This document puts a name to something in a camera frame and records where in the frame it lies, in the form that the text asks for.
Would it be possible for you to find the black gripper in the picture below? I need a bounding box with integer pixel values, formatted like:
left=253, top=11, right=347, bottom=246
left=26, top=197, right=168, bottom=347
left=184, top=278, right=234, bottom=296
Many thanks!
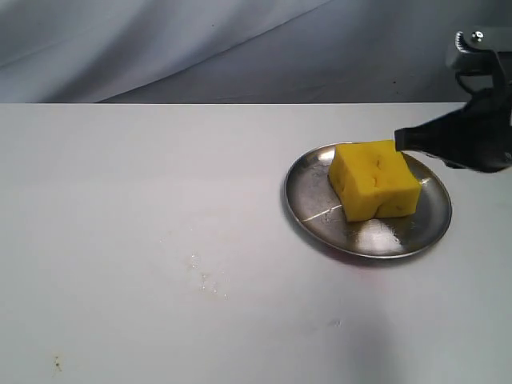
left=394, top=86, right=511, bottom=173

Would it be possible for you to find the yellow sponge block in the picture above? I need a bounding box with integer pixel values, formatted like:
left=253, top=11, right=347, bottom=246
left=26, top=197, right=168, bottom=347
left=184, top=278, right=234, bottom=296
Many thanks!
left=328, top=140, right=422, bottom=222

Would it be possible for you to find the round stainless steel plate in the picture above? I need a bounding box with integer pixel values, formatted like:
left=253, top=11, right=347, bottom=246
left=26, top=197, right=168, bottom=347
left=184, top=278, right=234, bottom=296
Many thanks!
left=283, top=141, right=452, bottom=259

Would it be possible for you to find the grey fabric backdrop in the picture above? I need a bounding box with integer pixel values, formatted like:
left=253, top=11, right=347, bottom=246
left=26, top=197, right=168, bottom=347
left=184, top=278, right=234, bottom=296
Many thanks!
left=1, top=1, right=511, bottom=103

